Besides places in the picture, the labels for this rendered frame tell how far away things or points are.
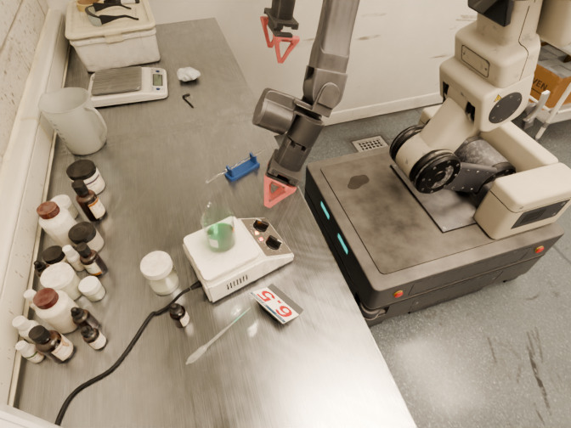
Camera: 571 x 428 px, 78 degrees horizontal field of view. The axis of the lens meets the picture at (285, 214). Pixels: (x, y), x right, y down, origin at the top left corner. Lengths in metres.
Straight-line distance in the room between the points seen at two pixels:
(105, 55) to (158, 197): 0.75
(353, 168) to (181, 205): 0.89
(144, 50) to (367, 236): 1.10
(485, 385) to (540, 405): 0.19
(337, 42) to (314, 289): 0.47
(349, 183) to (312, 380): 0.99
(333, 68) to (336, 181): 0.93
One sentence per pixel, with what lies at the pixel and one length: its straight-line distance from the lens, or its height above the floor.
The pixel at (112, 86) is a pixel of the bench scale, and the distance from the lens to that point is 1.39.
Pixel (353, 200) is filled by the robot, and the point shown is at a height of 0.37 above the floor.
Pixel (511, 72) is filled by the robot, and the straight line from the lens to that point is 1.19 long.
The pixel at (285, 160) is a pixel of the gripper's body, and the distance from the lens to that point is 0.69.
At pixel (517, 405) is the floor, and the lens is 1.67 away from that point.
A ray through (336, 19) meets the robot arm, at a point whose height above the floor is 1.19.
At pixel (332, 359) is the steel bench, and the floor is 0.75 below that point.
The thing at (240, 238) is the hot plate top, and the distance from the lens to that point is 0.73.
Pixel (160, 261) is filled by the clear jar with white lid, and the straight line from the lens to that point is 0.74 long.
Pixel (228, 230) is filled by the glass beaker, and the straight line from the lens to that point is 0.66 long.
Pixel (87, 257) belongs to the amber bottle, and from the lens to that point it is 0.83.
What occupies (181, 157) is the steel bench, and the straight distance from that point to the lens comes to 1.08.
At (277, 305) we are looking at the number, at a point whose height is 0.77.
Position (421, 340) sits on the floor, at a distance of 1.61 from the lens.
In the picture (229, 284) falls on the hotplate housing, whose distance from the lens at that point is 0.72.
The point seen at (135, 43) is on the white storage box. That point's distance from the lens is 1.56.
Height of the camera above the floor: 1.42
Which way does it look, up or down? 49 degrees down
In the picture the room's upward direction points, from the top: straight up
